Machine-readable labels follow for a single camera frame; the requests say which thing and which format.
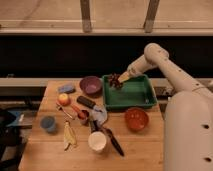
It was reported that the red yellow apple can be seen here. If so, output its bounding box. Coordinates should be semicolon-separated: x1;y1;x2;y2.
58;93;71;106

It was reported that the green plastic tray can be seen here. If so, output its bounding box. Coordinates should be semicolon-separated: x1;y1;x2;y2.
102;75;157;111

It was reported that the dark chair with blue item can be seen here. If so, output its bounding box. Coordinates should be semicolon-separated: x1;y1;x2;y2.
0;108;23;171

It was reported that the white paper cup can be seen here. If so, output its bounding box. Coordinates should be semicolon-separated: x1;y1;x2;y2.
88;131;107;153

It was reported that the dark red grape bunch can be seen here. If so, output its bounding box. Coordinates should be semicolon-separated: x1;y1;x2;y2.
108;74;123;89

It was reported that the blue plastic cup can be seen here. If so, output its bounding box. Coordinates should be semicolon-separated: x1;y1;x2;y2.
40;116;56;133

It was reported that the blue sponge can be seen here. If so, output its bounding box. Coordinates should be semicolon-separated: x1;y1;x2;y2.
58;85;75;93

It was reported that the black handled knife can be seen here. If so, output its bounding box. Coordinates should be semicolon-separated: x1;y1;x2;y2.
102;127;125;157

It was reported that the metal fork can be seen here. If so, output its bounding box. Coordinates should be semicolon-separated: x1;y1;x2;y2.
56;104;75;120

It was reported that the purple bowl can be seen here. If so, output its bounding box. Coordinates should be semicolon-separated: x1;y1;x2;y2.
79;76;102;95

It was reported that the right metal window post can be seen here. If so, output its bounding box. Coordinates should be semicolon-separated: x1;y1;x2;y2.
144;0;160;33

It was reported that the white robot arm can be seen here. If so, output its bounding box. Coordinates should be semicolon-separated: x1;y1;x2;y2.
119;43;213;171

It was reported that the left metal window post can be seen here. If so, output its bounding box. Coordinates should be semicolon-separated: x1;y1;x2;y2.
80;0;92;33

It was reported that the metal window post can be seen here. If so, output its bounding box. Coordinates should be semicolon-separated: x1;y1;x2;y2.
144;0;160;33
80;0;92;33

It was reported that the yellow banana peel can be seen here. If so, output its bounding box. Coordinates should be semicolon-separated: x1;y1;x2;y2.
64;121;77;150

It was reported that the black rectangular block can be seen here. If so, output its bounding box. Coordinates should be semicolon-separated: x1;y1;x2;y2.
77;96;96;108

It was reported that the orange red bowl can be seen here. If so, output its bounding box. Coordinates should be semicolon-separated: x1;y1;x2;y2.
124;107;149;132

